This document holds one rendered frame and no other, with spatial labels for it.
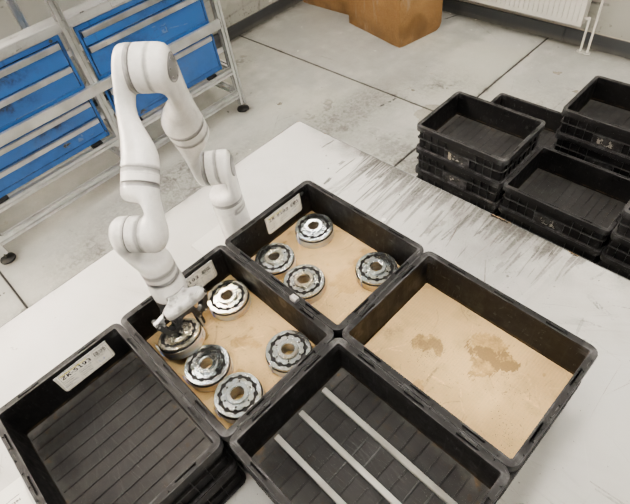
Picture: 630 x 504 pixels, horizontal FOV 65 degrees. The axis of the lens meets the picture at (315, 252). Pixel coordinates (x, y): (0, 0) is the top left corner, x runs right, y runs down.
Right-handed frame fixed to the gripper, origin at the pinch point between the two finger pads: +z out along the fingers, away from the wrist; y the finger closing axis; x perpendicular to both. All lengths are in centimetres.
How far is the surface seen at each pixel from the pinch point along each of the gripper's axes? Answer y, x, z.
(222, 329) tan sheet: -5.5, 3.1, 4.2
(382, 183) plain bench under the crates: -79, -12, 16
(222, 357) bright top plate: -0.6, 11.1, 1.5
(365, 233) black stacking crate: -47.6, 10.8, -0.2
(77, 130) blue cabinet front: -34, -181, 39
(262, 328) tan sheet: -12.3, 10.1, 4.2
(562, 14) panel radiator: -311, -65, 60
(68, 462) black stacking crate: 35.6, 4.6, 4.9
